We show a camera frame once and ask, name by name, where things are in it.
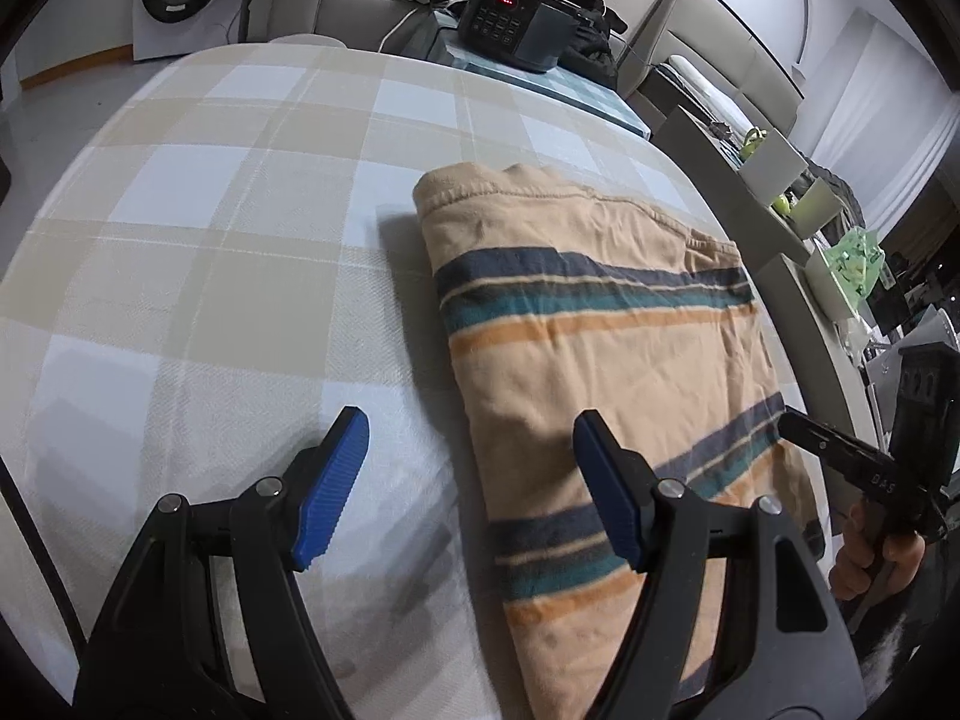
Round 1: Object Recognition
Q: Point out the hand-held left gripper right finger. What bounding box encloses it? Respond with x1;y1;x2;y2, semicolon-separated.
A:
572;410;863;720

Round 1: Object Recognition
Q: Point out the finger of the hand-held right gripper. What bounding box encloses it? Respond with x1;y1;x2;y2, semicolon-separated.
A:
778;409;901;488

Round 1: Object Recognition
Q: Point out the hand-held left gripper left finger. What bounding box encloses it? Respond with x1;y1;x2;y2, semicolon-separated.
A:
71;405;372;720

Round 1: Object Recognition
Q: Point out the striped beige t-shirt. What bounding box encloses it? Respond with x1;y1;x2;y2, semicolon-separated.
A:
412;163;830;720

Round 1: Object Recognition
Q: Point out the person's right hand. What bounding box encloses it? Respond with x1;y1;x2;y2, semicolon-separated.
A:
831;499;931;605

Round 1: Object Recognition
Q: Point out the white bowl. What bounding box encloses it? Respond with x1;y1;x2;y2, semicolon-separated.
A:
806;247;863;323

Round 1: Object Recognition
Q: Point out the green plastic bag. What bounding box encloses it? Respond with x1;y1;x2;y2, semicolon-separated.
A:
821;225;890;316

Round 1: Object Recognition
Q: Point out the grey cabinet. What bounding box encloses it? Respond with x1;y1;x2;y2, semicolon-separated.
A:
652;105;882;481

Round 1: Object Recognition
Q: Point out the pale green cylinder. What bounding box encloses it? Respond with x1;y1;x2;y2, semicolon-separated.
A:
787;181;847;241

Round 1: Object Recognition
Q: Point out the beige checked tablecloth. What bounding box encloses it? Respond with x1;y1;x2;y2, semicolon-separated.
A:
0;41;833;720

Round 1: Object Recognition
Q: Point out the white curtain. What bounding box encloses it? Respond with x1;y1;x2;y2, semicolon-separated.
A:
810;7;938;226

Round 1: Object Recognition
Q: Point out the bed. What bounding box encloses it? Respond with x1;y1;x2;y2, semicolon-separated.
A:
652;52;751;136

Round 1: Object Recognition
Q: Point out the grey padded headboard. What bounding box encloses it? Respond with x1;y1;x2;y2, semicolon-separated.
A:
626;0;800;113

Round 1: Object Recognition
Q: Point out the teal checked cloth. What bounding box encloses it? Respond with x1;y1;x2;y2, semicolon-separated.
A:
390;4;650;137

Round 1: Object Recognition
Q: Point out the black rice cooker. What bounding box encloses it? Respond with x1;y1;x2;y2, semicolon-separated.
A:
457;0;582;74

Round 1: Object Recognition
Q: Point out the black puffer jacket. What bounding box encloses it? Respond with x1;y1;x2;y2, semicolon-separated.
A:
525;0;629;87

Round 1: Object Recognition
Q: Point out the white washing machine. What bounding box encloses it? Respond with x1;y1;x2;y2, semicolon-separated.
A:
133;0;256;62

